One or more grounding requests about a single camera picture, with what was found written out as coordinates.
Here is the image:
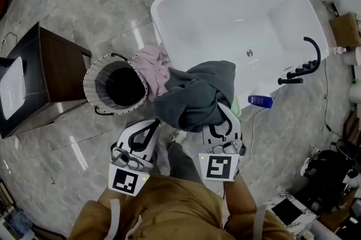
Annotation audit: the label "black bathtub faucet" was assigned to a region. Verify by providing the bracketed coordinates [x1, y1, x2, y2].
[277, 36, 322, 85]

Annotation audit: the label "white sink basin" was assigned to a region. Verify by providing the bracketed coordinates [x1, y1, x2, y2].
[0, 57, 28, 121]

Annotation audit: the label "woven laundry basket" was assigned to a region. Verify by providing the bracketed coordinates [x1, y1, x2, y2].
[83, 53, 149, 116]

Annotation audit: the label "person's left forearm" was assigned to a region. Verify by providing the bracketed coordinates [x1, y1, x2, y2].
[96, 186, 125, 206]

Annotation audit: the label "green soap dish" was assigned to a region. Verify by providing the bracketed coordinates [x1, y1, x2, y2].
[230, 97, 242, 119]

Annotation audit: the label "person's right forearm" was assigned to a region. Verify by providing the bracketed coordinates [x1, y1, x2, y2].
[223, 173, 258, 217]

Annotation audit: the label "black pad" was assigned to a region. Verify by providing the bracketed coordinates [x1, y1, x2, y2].
[271, 198, 303, 226]

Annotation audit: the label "person's right shoe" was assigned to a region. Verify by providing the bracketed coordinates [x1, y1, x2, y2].
[170, 129, 187, 145]

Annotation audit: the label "dark wooden vanity cabinet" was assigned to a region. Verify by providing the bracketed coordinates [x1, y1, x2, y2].
[0, 21, 93, 139]

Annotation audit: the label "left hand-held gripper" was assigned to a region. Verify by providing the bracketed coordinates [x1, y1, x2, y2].
[108, 119, 162, 197]

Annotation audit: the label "blue bottle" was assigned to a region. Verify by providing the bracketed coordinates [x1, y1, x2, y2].
[248, 94, 274, 109]

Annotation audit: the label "dark grey garment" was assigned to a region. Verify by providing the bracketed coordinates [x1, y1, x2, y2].
[153, 60, 236, 133]

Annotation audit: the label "person's brown hoodie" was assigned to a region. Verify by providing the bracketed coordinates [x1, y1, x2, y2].
[67, 174, 296, 240]

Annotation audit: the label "person's gray trousers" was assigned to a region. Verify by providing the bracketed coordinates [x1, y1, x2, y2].
[165, 141, 204, 186]

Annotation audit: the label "small cardboard box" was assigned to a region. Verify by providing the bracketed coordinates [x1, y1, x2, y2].
[329, 12, 361, 49]

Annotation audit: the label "white round appliance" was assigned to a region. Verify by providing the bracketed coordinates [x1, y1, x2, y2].
[347, 82, 361, 104]

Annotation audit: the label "white flat cable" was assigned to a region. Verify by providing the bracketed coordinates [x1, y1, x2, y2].
[252, 204, 267, 240]
[109, 198, 122, 240]

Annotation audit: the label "pink garment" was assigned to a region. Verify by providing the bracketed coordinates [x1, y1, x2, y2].
[131, 45, 174, 103]

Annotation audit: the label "white bathtub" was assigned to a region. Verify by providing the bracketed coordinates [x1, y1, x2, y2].
[150, 0, 329, 110]

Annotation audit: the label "marble side table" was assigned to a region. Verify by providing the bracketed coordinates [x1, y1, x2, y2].
[266, 190, 320, 237]

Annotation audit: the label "black cable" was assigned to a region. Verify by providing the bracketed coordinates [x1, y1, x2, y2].
[322, 59, 344, 138]

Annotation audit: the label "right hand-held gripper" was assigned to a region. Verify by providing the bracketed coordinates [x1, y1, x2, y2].
[197, 101, 246, 183]

